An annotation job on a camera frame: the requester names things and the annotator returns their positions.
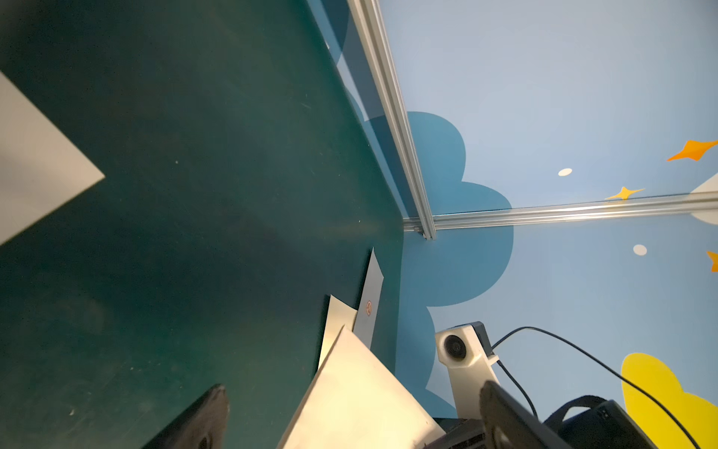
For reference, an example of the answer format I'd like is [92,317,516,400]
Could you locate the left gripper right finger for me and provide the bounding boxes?
[480,381,570,449]

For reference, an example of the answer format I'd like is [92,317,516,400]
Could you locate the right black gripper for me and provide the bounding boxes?
[428,395,656,448]

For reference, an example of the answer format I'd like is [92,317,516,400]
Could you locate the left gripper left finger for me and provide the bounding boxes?
[143,385,230,449]

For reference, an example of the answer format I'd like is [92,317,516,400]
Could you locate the cream paper sheet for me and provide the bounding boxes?
[278,329,445,448]

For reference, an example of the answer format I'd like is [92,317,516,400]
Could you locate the yellow envelope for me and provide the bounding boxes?
[317,296,357,370]

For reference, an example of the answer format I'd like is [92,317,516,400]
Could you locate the grey envelope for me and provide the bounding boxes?
[353,250,384,348]

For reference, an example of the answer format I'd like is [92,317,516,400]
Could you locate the white paper sheet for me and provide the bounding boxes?
[1,76,105,243]

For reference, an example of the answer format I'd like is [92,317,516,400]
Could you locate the back horizontal aluminium bar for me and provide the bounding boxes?
[348,0,437,241]

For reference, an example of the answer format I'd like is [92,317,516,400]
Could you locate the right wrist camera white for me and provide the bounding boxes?
[435,321,499,419]

